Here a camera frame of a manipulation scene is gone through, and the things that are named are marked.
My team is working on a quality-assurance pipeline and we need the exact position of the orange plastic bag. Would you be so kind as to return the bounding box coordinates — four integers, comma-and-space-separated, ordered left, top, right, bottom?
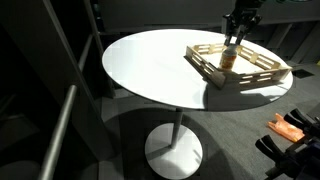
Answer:
267, 112, 306, 144

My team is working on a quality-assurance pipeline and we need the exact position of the white pedestal table base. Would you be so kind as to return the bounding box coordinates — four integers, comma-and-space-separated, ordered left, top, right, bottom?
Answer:
144, 107, 204, 180

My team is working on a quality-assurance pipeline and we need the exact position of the white medicine bottle lid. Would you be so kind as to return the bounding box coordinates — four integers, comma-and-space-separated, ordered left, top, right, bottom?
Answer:
225, 44, 239, 56

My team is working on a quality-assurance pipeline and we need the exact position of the grey metal railing pipe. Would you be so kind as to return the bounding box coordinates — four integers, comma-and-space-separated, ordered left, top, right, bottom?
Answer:
37, 84, 79, 180

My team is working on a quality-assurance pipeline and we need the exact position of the square wooden slatted tray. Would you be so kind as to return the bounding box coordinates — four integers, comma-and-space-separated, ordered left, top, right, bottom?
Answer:
184, 42, 293, 91

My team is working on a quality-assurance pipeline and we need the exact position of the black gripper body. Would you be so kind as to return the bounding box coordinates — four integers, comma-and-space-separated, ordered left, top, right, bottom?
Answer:
222, 6, 263, 38

